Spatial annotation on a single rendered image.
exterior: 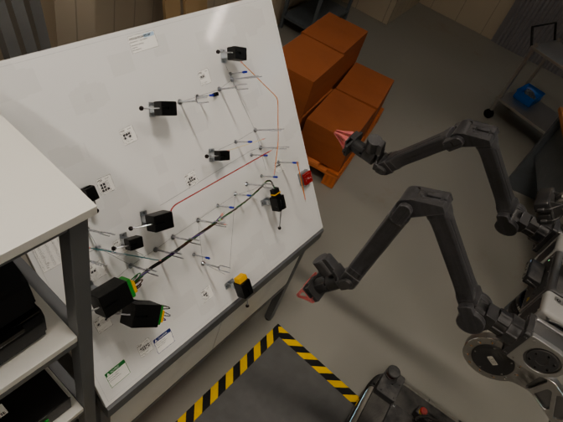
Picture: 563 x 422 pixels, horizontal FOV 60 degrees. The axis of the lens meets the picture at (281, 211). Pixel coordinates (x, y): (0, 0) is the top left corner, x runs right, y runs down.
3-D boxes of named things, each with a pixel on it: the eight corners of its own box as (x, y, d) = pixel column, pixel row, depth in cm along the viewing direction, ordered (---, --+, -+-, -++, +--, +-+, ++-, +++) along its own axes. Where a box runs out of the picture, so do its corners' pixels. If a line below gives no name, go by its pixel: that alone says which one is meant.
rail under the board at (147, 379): (320, 238, 230) (324, 229, 225) (108, 419, 154) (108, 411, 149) (311, 231, 231) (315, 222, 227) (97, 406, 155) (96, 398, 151)
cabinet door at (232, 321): (286, 285, 256) (309, 238, 228) (214, 350, 221) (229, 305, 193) (283, 281, 257) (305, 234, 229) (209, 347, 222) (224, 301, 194)
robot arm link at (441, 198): (440, 197, 119) (451, 177, 126) (390, 203, 128) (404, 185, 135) (488, 336, 134) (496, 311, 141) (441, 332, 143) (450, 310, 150)
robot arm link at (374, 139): (383, 177, 191) (394, 162, 195) (390, 158, 181) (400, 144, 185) (357, 162, 194) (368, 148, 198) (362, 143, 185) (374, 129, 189)
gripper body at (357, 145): (343, 144, 193) (358, 155, 190) (359, 130, 197) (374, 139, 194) (342, 154, 199) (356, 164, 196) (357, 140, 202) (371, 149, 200)
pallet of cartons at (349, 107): (387, 126, 460) (424, 56, 408) (327, 193, 374) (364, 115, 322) (308, 80, 479) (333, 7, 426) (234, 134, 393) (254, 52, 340)
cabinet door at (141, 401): (212, 350, 221) (227, 304, 193) (111, 440, 186) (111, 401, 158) (209, 347, 221) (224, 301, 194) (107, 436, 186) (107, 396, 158)
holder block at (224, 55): (204, 46, 164) (222, 43, 158) (229, 49, 172) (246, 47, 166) (204, 60, 165) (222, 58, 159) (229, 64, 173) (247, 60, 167)
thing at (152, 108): (127, 100, 145) (144, 99, 139) (159, 102, 153) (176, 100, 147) (128, 116, 145) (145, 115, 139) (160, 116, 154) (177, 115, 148)
